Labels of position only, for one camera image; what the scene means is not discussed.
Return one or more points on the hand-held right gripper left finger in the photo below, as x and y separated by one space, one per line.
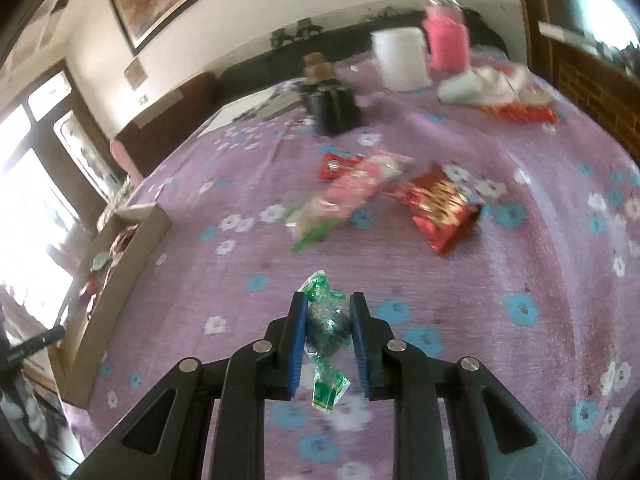
295 350

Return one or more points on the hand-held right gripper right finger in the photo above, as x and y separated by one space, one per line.
361 350

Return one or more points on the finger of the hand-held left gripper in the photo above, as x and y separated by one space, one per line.
37 342

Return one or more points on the green transparent candy wrapper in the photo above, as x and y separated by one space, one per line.
325 325

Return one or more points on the green beige snack packet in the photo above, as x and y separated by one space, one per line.
100 261

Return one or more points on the cardboard box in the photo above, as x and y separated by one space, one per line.
125 280

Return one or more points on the dark red gold-character snack packet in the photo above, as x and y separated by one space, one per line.
122 241

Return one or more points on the purple floral tablecloth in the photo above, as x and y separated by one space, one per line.
450 310

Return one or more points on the clear green-zip snack bag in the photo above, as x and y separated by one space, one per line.
312 220

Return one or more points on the dark red gold-print snack packet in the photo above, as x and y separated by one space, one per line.
440 207

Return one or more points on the floral cushion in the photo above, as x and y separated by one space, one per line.
117 197

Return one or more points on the small pink cartoon snack packet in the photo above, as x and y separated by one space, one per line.
365 182

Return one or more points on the small red snack packet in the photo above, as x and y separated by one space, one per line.
335 166

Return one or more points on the dark framed window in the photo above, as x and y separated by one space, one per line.
75 125

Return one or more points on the black grinder with wooden knob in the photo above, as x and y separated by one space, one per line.
330 110

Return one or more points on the white paper sheets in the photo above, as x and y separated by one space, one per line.
235 112

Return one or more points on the grey notebook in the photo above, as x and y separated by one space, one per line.
282 105

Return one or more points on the brown and pink chair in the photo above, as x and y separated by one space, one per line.
160 125

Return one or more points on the white glove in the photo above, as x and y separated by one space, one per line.
470 87

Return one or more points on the white plastic jar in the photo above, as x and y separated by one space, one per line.
402 60

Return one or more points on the black clamp device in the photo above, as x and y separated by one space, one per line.
307 27
282 36

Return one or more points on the pink thermos bottle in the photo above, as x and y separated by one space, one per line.
445 35

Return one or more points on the small wall plaque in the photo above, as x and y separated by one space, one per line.
135 73

